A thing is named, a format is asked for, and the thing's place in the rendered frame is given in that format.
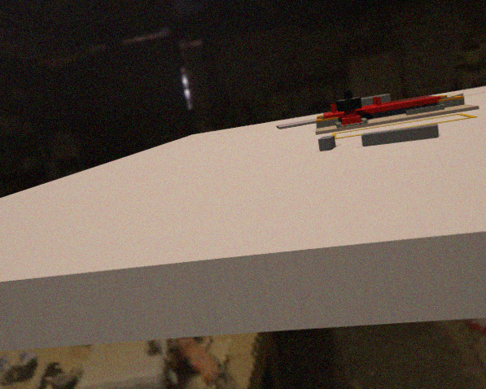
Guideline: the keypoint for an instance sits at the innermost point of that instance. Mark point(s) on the black and grey wheel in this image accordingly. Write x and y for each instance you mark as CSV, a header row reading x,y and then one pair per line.
x,y
349,105

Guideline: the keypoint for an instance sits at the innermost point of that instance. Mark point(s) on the grey flat square patch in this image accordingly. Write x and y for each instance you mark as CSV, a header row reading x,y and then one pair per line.
x,y
299,123

